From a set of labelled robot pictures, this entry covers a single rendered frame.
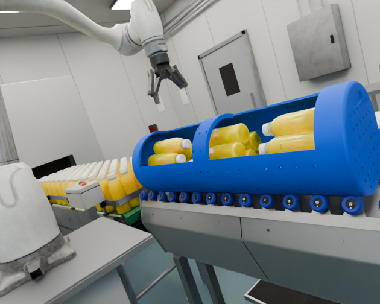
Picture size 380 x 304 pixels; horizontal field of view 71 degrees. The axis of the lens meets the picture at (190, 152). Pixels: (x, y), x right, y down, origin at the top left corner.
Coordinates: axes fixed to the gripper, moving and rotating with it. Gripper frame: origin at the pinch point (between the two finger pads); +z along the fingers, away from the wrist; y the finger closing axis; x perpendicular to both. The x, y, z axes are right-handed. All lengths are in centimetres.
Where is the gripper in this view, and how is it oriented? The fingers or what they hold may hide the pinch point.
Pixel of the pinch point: (174, 105)
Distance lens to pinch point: 108.4
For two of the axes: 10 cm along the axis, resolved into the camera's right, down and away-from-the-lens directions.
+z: 3.1, 9.4, 1.6
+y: 6.7, -3.3, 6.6
